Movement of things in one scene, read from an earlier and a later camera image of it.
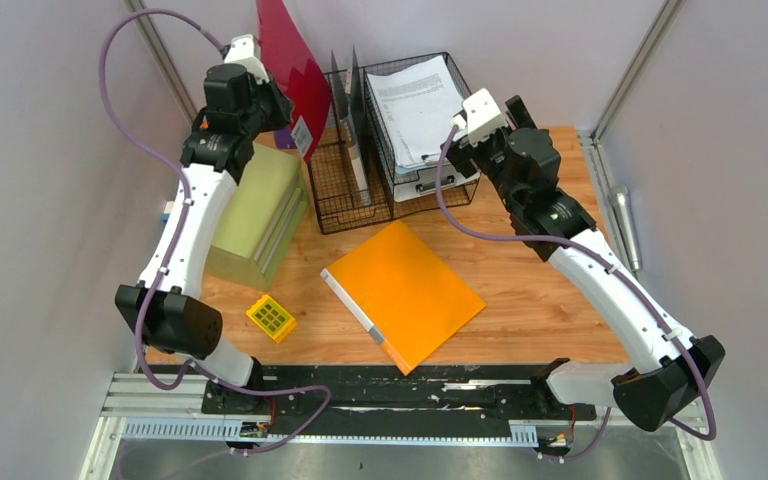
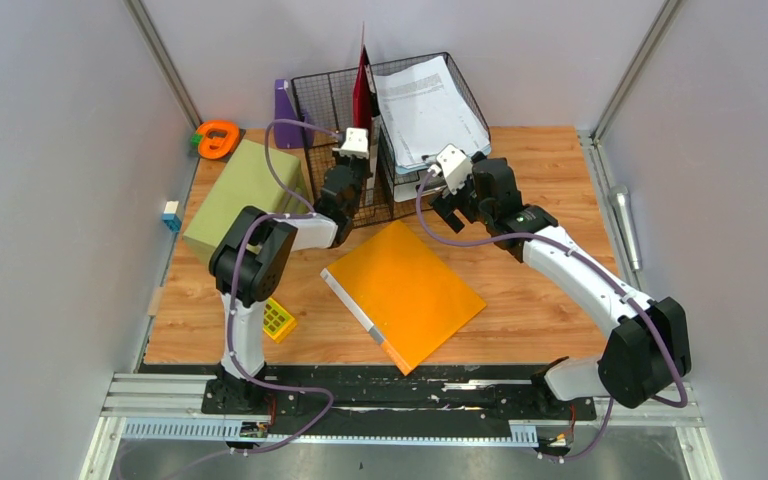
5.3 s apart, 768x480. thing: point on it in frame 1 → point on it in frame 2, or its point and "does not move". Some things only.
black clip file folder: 352,117 → 382,174
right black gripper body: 487,155 → 465,202
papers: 418,103 does not move
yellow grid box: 271,318 does not move
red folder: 290,63 → 361,102
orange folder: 405,296 does not move
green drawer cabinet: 258,220 does not move
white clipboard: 421,182 does not move
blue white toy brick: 167,210 does not move
